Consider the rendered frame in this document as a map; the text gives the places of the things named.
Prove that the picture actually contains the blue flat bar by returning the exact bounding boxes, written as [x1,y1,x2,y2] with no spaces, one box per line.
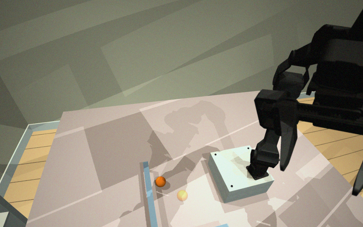
[143,161,229,227]

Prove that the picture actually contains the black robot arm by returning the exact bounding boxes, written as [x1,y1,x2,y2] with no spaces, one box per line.
[246,9,363,180]

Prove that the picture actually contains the orange ball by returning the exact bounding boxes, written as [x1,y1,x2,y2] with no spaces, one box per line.
[155,176,166,187]

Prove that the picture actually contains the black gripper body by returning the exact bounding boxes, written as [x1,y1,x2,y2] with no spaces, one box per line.
[254,88,363,135]

